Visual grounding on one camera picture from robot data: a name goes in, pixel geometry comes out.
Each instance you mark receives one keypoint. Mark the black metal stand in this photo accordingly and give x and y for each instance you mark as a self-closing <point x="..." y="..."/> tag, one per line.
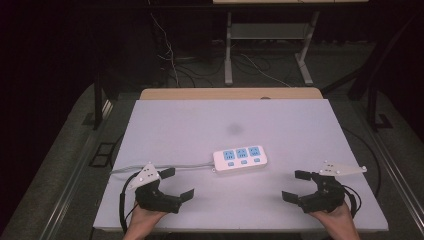
<point x="375" y="100"/>

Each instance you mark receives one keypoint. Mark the person's right hand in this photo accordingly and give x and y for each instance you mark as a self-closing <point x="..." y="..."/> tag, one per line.
<point x="338" y="223"/>

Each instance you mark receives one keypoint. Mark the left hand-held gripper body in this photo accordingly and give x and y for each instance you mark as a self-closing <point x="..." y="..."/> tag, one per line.
<point x="153" y="200"/>

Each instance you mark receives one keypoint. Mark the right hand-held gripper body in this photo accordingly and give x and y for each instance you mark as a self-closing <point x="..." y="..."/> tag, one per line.
<point x="328" y="198"/>

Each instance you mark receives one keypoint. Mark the white metal desk frame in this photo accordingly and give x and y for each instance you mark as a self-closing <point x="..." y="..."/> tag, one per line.
<point x="266" y="31"/>

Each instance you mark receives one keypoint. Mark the aluminium floor rail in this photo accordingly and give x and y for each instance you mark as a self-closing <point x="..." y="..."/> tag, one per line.
<point x="76" y="173"/>
<point x="396" y="166"/>

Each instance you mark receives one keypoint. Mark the person's left hand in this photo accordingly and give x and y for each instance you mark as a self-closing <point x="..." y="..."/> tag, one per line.
<point x="143" y="223"/>

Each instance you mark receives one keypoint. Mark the black rectangular floor frame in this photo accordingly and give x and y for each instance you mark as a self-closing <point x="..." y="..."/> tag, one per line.
<point x="103" y="155"/>

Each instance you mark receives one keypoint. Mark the white table mat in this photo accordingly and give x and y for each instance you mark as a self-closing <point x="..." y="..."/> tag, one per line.
<point x="240" y="126"/>

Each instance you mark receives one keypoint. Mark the white power strip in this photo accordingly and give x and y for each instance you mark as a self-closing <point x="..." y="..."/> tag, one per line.
<point x="240" y="160"/>

